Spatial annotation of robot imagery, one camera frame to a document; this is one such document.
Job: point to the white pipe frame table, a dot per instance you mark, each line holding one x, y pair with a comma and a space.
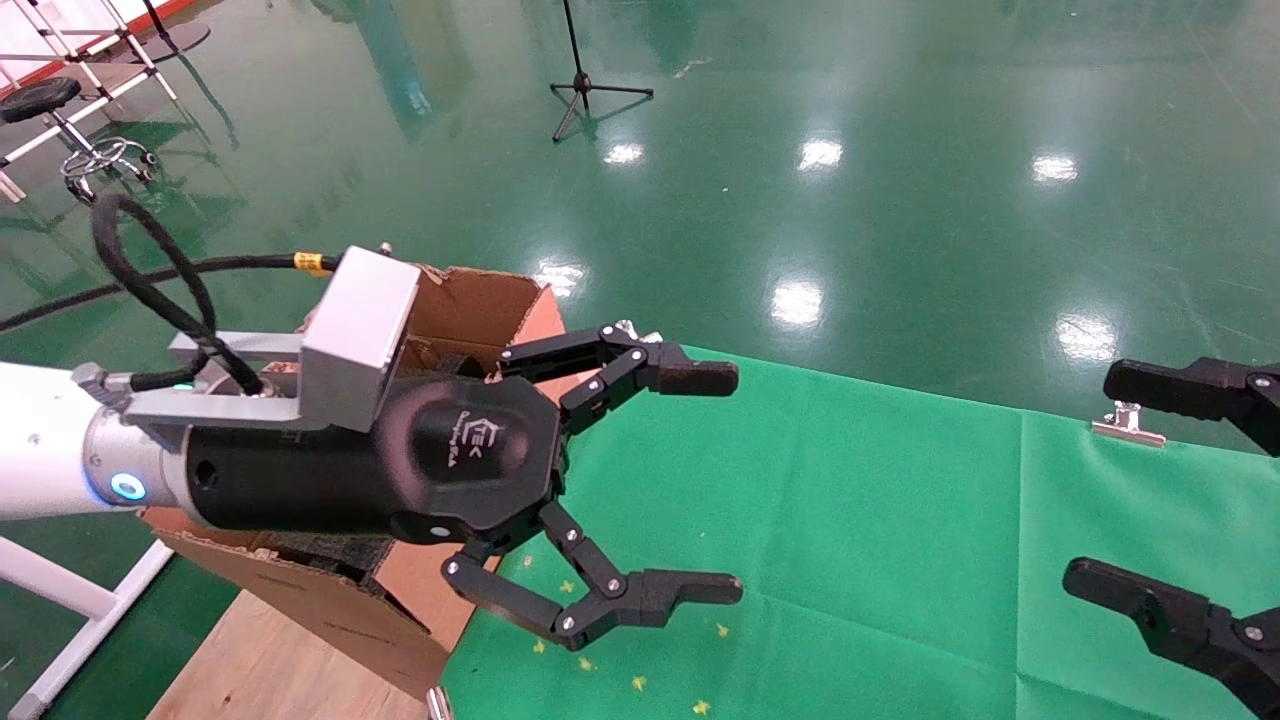
110, 30

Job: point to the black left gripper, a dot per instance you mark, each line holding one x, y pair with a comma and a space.
400, 470

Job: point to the black round stool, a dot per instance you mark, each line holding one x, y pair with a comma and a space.
40, 98

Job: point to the large open cardboard carton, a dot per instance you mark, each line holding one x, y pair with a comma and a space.
330, 620

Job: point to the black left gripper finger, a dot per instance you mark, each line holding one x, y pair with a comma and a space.
680, 378

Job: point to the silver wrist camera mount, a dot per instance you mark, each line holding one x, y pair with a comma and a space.
355, 330

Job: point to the black pole stand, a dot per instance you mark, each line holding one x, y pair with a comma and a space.
180, 38

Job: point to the black tripod stand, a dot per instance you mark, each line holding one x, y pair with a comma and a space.
585, 80

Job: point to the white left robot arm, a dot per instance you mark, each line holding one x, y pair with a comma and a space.
50, 440

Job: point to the white pipe floor frame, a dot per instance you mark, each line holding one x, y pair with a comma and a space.
70, 590

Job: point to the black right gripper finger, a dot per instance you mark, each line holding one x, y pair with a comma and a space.
1190, 388
1185, 620

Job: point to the green table cloth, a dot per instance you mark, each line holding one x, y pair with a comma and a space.
900, 560

